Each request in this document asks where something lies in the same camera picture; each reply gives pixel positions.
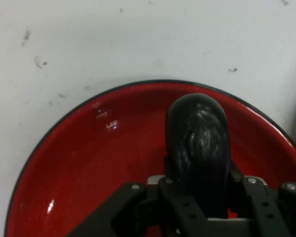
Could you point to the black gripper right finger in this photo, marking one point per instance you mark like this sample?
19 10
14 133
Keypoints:
266 212

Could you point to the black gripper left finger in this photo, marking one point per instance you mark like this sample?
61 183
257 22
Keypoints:
182 212

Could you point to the red plate with black rim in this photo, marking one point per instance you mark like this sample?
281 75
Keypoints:
88 160

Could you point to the purple eggplant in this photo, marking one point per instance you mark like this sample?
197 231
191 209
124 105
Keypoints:
199 148

